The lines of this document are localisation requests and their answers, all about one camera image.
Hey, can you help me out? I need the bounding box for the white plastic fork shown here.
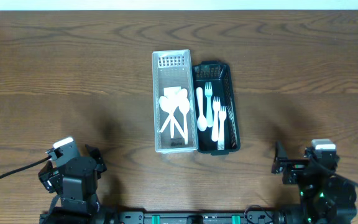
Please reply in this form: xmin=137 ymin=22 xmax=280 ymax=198
xmin=218 ymin=106 xmax=227 ymax=150
xmin=211 ymin=96 xmax=221 ymax=142

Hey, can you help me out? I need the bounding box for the white plastic spoon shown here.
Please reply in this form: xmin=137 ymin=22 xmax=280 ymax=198
xmin=179 ymin=98 xmax=190 ymax=145
xmin=196 ymin=87 xmax=208 ymax=132
xmin=159 ymin=88 xmax=188 ymax=134
xmin=168 ymin=89 xmax=177 ymax=139
xmin=159 ymin=96 xmax=185 ymax=139

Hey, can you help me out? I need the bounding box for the white plastic utensil handle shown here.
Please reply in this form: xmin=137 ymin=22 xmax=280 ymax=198
xmin=204 ymin=82 xmax=213 ymax=128

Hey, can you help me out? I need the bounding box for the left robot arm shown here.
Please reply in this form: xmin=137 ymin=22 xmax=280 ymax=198
xmin=38 ymin=142 xmax=119 ymax=224

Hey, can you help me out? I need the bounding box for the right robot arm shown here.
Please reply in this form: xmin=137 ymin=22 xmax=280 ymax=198
xmin=272 ymin=139 xmax=357 ymax=223

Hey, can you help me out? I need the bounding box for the dark green plastic basket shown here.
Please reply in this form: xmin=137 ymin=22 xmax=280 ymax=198
xmin=192 ymin=61 xmax=241 ymax=156

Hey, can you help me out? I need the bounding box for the clear plastic basket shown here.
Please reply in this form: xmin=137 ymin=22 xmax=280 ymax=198
xmin=152 ymin=49 xmax=198 ymax=154

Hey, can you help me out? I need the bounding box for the black rail with clamps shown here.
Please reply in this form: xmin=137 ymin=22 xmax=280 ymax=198
xmin=115 ymin=205 xmax=276 ymax=224

